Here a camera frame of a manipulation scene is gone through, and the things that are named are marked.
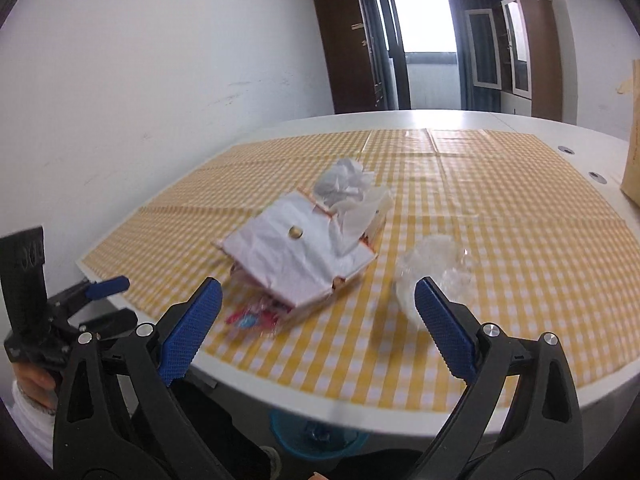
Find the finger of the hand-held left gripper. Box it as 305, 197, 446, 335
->
75, 308, 138, 341
47, 276, 131, 321

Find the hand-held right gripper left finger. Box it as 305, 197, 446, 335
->
52, 276, 236, 480

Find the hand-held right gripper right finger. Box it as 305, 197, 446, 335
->
407, 276, 584, 480

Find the clear plastic wrapper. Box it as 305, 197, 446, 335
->
395, 234, 476, 328

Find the blue plastic basket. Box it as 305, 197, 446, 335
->
269, 409, 371, 462

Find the lined white paper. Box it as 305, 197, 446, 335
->
312, 157, 376, 208

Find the person's left forearm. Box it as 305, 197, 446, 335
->
10, 385, 56, 467

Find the person's left hand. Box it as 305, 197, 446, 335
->
12, 362, 58, 415

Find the red and blue snack wrapper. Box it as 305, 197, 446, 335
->
222, 295, 301, 338

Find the yellow checkered tablecloth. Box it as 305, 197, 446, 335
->
75, 127, 640, 413

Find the white crumpled paper sheet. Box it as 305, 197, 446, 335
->
215, 187, 378, 311

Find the brown cardboard sheet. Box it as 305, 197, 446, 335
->
615, 57, 640, 206

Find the balcony glass door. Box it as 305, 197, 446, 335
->
385, 0, 463, 111

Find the cabinet with glass doors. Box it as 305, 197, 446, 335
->
465, 0, 563, 121

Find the brown wooden wardrobe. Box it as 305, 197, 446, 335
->
312, 0, 386, 113

